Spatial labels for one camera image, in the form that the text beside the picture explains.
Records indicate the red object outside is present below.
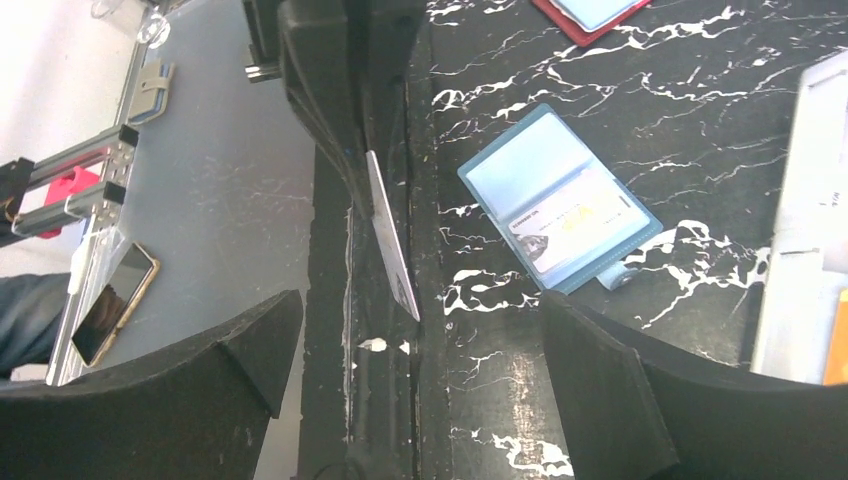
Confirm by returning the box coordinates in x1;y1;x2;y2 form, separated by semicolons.
44;166;100;206

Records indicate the red open card holder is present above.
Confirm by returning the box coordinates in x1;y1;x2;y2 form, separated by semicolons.
531;0;651;47

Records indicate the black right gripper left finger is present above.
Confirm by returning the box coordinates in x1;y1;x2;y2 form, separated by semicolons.
1;291;303;479

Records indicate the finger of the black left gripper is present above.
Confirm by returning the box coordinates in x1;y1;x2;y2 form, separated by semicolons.
362;0;425;153
278;1;373;218

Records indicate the aluminium frame rail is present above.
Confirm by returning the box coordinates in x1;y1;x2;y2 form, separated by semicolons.
1;125;160;389

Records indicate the blue leather card holder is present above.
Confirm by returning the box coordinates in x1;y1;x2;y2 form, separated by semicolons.
457;104;663;294

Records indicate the smartphone on side table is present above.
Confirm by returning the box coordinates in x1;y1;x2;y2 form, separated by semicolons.
71;242;161;367

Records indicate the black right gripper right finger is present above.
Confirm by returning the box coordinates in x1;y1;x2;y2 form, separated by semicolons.
540;290;847;479

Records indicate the grey card holder outside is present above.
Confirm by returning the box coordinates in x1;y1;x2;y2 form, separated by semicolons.
126;59;175;126

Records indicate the white divided plastic tray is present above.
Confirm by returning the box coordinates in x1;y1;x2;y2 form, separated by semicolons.
751;52;847;384

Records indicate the orange card in tray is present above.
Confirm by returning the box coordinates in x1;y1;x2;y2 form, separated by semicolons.
823;289;848;386

